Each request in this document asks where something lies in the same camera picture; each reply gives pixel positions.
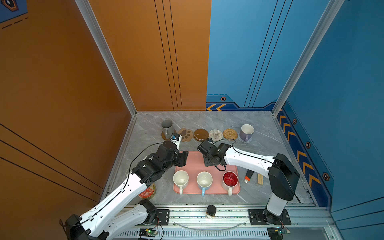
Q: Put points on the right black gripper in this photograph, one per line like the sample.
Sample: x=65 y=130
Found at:
x=206 y=163

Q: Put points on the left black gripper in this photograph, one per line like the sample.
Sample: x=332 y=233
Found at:
x=182 y=158

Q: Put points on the white embroidered round coaster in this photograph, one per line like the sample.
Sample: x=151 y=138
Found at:
x=216 y=135

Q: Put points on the plain brown round coaster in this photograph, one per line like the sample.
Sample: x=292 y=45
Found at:
x=165 y=138

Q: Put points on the brown coaster with scratches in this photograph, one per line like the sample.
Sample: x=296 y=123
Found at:
x=201 y=135

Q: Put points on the woven rattan round coaster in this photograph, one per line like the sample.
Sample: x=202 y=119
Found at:
x=230 y=134

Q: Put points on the cork paw-shaped coaster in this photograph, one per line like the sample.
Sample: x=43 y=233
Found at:
x=186 y=134

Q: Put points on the grey mug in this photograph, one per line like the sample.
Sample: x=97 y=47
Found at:
x=167 y=128

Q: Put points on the grey-blue knitted round coaster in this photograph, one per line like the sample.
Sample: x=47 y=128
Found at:
x=245 y=141

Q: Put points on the purple mug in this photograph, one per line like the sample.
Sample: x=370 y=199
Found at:
x=246 y=131

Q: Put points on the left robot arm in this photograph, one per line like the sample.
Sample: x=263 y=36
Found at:
x=104 y=221

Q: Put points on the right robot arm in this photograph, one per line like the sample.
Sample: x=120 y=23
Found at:
x=282 y=174

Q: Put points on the pink plastic tray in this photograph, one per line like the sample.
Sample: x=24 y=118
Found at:
x=195 y=165

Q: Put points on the red mug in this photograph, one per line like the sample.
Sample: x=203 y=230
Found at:
x=229 y=181

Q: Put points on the red round tin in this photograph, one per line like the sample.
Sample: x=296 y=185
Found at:
x=149 y=192

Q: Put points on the small wooden block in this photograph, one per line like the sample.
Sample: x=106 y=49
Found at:
x=260 y=179

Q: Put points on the left circuit board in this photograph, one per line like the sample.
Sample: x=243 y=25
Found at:
x=148 y=234

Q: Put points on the circuit board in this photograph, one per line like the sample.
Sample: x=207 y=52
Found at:
x=277 y=234
x=148 y=234

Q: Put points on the right circuit board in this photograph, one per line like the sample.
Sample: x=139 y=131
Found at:
x=277 y=234

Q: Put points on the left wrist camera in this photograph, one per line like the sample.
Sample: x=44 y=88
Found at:
x=177 y=142

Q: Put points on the white mug blue handle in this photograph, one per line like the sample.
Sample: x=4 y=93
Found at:
x=204 y=180

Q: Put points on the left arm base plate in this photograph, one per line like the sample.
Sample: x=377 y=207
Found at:
x=160 y=216

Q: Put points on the aluminium front rail frame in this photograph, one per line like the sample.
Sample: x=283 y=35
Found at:
x=194 y=218

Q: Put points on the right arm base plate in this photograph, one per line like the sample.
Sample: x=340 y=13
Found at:
x=256 y=216

